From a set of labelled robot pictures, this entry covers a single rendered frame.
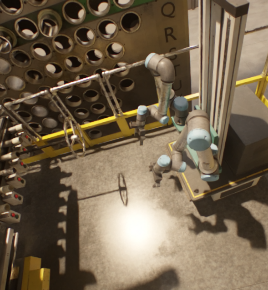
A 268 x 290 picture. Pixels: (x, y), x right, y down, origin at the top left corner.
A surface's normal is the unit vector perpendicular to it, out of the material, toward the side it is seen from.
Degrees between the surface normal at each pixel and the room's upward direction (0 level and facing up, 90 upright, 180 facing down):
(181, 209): 0
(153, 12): 90
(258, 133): 0
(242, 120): 0
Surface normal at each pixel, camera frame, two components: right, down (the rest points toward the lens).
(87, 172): -0.21, -0.54
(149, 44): 0.17, 0.80
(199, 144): -0.17, 0.77
